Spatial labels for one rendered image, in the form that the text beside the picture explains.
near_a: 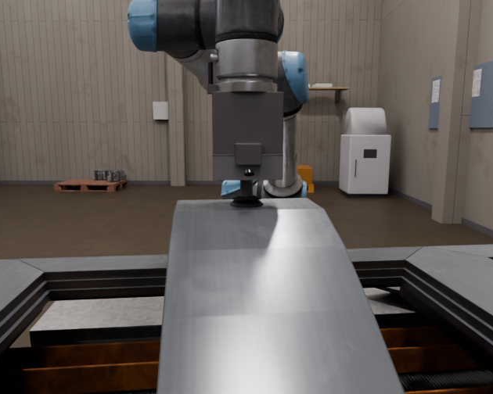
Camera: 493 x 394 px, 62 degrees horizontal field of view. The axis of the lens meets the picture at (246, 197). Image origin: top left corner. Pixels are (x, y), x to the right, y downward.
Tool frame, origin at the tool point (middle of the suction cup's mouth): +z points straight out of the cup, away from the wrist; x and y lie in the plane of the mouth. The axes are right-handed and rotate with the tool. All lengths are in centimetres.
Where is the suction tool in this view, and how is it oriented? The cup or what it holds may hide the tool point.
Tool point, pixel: (246, 213)
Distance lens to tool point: 52.4
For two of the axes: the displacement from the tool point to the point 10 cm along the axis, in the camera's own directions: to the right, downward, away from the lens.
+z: 0.0, 9.9, 1.7
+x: -0.6, -1.7, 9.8
